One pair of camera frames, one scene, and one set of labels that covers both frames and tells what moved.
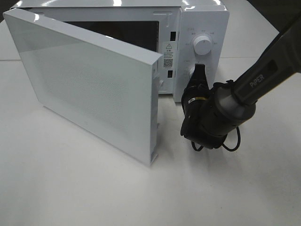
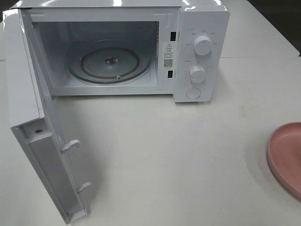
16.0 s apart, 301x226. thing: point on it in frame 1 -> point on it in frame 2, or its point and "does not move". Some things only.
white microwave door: [107, 87] -> [33, 118]
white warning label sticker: [168, 55] does not move
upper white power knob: [202, 45] does not move
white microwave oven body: [184, 34] does not move
